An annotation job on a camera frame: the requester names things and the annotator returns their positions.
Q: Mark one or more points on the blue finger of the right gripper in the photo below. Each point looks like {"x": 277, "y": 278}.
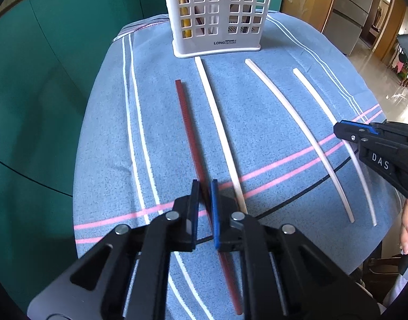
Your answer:
{"x": 362, "y": 127}

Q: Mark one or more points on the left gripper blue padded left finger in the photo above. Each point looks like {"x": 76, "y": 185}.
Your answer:
{"x": 192, "y": 215}

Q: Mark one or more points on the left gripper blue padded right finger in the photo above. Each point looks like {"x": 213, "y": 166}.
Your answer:
{"x": 215, "y": 215}

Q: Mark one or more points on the blue striped cloth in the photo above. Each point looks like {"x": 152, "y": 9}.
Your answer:
{"x": 278, "y": 106}

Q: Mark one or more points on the silver refrigerator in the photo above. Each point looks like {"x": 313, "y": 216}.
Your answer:
{"x": 346, "y": 22}

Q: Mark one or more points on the white plastic utensil caddy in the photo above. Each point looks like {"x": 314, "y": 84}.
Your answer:
{"x": 218, "y": 26}

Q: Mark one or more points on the teal lower cabinets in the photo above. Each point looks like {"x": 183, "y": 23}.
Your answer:
{"x": 71, "y": 159}

